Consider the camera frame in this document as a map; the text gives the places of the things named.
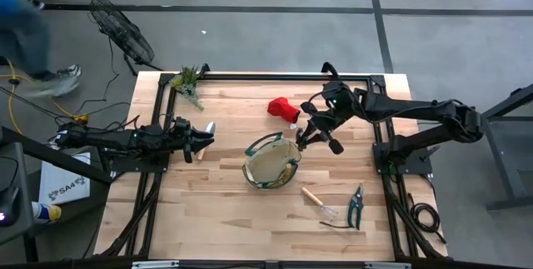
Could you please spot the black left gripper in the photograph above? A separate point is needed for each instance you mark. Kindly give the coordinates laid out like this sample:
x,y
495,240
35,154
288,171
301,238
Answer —
x,y
181,133

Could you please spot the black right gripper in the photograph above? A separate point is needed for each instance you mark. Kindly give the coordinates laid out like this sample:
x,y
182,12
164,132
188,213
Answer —
x,y
325,123

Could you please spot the green pruning shears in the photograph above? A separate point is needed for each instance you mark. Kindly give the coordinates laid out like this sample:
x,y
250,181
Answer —
x,y
357,208

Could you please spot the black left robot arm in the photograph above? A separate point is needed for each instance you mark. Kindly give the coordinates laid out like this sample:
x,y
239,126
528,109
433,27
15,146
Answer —
x,y
108,137

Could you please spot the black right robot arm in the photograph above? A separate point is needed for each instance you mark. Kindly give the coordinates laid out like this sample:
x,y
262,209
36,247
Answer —
x,y
416,108

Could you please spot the artificial succulent plant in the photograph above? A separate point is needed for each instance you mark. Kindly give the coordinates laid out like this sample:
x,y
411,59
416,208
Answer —
x,y
187,81

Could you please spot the black floor fan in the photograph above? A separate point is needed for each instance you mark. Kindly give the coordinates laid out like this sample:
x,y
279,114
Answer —
x,y
125,36

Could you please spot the black rig crossbar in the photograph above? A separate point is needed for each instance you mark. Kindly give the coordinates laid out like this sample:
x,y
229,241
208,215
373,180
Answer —
x,y
266,265

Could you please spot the black side table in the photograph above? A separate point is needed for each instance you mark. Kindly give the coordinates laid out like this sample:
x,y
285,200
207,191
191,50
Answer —
x,y
62,158

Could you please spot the white printed box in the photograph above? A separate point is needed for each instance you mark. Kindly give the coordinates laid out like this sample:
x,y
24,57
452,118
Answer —
x,y
62,177

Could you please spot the black metal stand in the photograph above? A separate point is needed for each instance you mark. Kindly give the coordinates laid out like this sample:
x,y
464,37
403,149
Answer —
x,y
502,160

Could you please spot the black mouse with light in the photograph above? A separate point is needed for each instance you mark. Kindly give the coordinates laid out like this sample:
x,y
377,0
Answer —
x,y
8,206

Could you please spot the black aluminium table frame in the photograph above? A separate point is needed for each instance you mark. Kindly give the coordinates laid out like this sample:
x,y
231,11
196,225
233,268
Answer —
x,y
270,77

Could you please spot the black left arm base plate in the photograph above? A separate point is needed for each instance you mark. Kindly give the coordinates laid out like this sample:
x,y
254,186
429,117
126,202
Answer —
x,y
125,165

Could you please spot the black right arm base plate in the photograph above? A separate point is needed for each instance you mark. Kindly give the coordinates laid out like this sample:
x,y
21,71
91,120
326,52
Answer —
x,y
412,167

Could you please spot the silver metal bracket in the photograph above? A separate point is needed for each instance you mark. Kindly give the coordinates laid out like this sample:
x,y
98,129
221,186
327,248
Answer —
x,y
387,265
154,265

